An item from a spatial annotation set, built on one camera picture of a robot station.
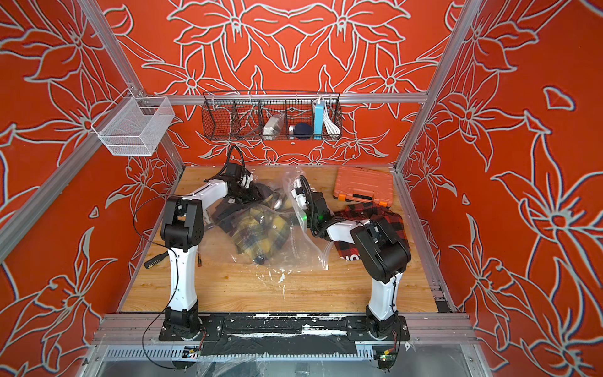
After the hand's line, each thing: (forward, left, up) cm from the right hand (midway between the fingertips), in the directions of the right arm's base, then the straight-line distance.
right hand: (276, 215), depth 88 cm
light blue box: (+27, -16, +21) cm, 38 cm away
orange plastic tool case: (+22, -39, -6) cm, 45 cm away
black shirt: (+5, +22, -5) cm, 23 cm away
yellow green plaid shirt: (-6, +5, -2) cm, 8 cm away
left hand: (+15, +10, -7) cm, 20 cm away
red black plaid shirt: (-10, -28, -9) cm, 31 cm away
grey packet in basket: (+29, +2, +21) cm, 36 cm away
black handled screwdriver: (-15, +46, -9) cm, 49 cm away
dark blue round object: (+30, -10, +17) cm, 36 cm away
